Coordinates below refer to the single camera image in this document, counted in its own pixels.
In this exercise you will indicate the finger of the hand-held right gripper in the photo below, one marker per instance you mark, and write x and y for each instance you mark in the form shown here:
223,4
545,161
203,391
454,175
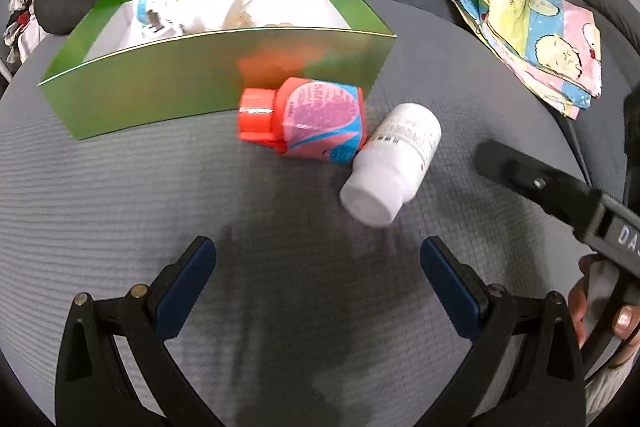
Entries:
540,179

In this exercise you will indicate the white bottle orange blue label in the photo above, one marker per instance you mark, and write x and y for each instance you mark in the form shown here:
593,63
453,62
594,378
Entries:
170,4

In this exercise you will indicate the grey sofa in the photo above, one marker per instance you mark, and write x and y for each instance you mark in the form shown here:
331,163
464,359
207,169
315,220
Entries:
150,207

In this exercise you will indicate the pink hair clip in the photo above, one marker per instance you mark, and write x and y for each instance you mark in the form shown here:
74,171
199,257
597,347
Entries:
278,25

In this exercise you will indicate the green cardboard box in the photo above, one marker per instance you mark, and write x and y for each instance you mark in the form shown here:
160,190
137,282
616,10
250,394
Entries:
225,77

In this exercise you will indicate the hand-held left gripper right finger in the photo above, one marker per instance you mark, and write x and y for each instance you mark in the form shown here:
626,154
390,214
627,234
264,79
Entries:
448,289

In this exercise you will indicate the beige hair claw clip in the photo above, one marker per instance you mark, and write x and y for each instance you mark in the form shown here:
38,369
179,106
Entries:
240,13

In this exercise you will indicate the white patterned cloth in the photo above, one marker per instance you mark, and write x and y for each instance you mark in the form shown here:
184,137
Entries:
22,17

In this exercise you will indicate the plain white pill bottle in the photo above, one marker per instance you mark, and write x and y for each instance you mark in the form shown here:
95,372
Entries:
390,162

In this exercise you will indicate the person's right hand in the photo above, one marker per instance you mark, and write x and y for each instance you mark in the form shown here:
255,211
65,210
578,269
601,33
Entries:
625,322

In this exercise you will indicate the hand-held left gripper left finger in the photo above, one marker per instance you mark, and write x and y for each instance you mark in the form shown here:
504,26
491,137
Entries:
184,292

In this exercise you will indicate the orange bottle pink label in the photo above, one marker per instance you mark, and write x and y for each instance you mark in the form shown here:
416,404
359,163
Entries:
310,119

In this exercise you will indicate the cartoon printed cloth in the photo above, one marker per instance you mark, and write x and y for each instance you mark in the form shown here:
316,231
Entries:
530,27

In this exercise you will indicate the person's right forearm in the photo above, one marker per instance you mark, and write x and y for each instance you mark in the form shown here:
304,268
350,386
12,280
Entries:
607,384

